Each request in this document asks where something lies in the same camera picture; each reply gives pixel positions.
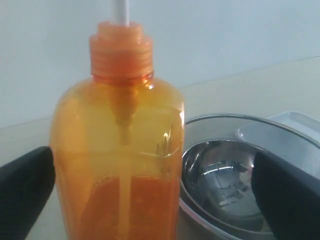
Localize small stainless steel bowl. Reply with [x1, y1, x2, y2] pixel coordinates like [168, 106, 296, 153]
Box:
[181, 139, 273, 240]

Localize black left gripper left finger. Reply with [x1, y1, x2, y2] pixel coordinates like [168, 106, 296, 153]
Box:
[0, 146, 55, 240]

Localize white plastic tray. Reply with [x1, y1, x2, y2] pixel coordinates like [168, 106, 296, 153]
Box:
[236, 111, 320, 148]

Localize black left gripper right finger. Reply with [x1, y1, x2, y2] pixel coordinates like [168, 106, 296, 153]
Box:
[251, 152, 320, 240]

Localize orange pump soap bottle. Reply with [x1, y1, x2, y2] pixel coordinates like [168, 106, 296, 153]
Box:
[49, 0, 185, 240]

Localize large steel mesh strainer bowl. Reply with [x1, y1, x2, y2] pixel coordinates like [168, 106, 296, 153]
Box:
[179, 114, 320, 240]

